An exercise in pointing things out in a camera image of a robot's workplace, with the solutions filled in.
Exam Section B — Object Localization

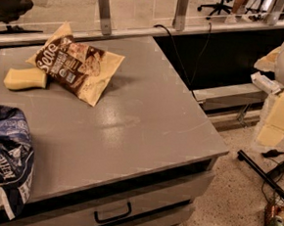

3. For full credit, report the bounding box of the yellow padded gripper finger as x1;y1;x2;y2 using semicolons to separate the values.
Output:
254;47;281;72
253;92;284;152

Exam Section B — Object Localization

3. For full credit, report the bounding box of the brown and yellow chip bag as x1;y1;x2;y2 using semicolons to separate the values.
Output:
26;22;124;107

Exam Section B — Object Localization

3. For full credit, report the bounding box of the blue chip bag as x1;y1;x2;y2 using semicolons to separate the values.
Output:
0;105;34;219

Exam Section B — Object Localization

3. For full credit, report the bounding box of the small white box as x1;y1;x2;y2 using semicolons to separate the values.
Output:
251;72;281;95

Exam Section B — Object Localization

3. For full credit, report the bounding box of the black power adapter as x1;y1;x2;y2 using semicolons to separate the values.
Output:
262;149;280;158

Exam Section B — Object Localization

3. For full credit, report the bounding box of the black floor bar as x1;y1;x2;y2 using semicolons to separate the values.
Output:
237;150;284;200

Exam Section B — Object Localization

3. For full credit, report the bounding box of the black office chair back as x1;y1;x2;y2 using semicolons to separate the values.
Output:
197;0;233;20

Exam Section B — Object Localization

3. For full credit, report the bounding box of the grey drawer front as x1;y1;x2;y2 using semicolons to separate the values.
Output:
0;154;216;226

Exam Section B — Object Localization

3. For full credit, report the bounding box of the yellow sponge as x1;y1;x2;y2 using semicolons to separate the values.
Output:
3;68;48;91

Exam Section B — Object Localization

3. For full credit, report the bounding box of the metal bracket right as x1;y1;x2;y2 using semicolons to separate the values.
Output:
264;0;284;26

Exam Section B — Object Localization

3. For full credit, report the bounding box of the metal bracket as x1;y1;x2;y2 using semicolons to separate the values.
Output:
172;0;189;31
264;0;284;26
98;0;112;36

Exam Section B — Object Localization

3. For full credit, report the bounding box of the metal bracket middle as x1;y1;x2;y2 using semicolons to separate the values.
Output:
172;0;189;31

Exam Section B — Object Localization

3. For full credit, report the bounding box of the metal bracket left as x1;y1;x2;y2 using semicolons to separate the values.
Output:
98;0;112;36

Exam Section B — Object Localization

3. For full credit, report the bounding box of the black drawer handle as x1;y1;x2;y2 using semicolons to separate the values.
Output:
94;201;132;225

